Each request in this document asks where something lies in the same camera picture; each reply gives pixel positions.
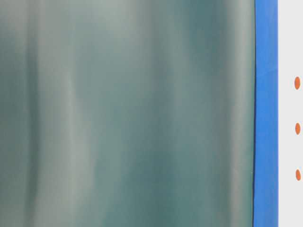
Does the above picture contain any blue mesh mat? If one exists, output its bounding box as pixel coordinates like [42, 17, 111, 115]
[253, 0, 278, 227]

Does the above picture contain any white board with orange dots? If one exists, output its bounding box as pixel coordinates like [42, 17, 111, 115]
[278, 0, 303, 227]

